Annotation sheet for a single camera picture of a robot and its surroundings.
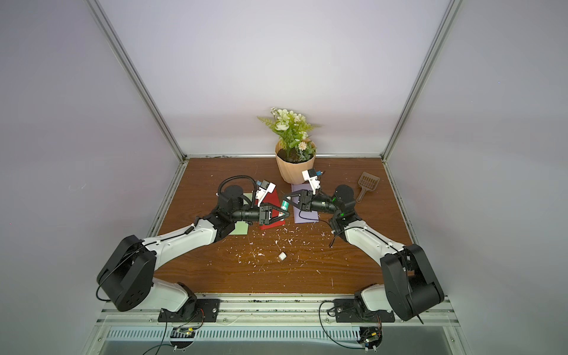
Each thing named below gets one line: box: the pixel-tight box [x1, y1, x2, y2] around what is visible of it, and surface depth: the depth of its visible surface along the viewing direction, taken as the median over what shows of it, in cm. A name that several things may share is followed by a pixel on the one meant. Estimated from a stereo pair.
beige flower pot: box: [275, 139, 317, 185], surface depth 102 cm
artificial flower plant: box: [257, 107, 321, 163], surface depth 96 cm
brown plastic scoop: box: [356, 171, 381, 204], surface depth 112 cm
